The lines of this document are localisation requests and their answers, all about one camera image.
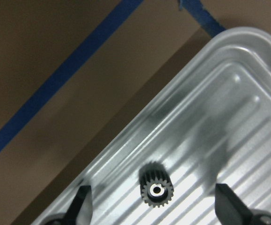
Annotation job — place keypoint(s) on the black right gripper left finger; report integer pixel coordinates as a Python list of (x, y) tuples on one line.
[(80, 210)]

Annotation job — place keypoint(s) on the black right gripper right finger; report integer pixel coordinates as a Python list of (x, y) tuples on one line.
[(230, 209)]

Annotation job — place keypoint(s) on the black bearing gear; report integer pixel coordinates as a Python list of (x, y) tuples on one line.
[(156, 188)]

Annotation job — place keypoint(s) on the ribbed metal tray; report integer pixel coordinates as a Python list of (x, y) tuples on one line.
[(210, 124)]

